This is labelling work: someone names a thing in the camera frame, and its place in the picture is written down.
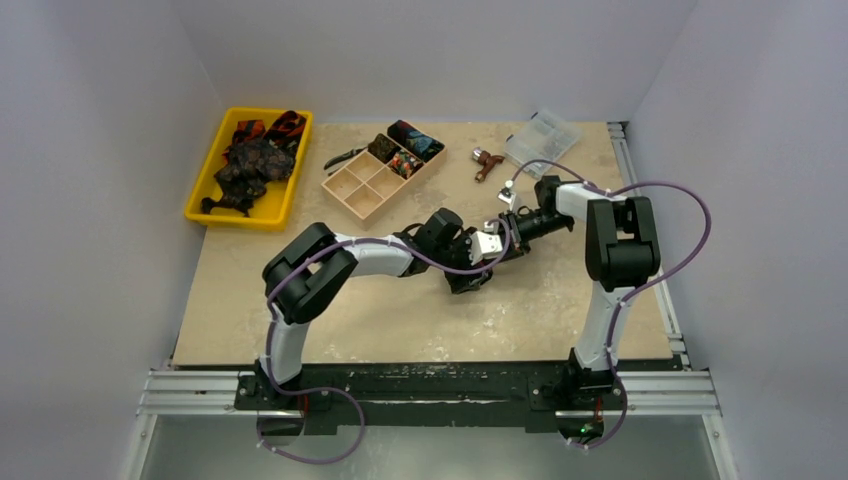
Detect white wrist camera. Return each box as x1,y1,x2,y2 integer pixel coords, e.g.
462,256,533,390
469,221,504,265
498,180,524,213

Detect purple cable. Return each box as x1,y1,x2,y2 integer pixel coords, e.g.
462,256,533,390
254,217,515,465
503,158,713,452

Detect rolled colourful floral tie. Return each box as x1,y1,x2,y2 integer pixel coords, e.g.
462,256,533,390
387,150,425,180

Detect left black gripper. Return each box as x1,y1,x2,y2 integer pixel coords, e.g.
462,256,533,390
431,228,486,292

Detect clear plastic organizer box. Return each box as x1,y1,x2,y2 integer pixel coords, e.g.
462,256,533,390
503,109,583,179

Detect dark patterned tie pile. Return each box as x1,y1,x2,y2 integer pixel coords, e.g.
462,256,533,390
200,140,296,218

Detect red black striped tie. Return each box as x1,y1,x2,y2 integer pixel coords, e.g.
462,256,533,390
223,110,310,160

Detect rolled olive patterned tie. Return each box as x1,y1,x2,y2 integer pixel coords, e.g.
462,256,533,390
367,133,401,164

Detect dark orange floral tie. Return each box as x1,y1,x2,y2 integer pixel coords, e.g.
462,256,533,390
474,255,512,284

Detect rolled blue floral tie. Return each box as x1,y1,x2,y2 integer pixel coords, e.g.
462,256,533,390
387,120,445,162

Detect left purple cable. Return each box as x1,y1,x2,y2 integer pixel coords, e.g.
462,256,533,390
254,217,515,465

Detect brown metal pipe fitting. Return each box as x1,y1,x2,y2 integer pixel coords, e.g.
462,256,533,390
471,148,505,183

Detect yellow plastic bin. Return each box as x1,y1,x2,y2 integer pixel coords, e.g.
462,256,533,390
184,107,313,231

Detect black pliers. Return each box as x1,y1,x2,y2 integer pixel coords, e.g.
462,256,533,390
323,147,366,176

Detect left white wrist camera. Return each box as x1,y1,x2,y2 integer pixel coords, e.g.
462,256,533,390
469,221,504,265

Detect wooden compartment box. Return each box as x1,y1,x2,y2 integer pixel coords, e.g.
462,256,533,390
322,140,448,219

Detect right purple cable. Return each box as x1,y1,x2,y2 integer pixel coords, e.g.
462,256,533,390
503,158,713,452

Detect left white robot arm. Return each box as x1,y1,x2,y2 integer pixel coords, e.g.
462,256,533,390
259,208,512,409

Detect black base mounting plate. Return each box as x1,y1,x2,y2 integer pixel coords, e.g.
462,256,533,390
234,360,625,440

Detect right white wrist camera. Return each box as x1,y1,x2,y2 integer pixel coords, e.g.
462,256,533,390
498,180,524,213

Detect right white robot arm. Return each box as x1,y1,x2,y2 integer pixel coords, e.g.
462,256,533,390
498,175,661,407

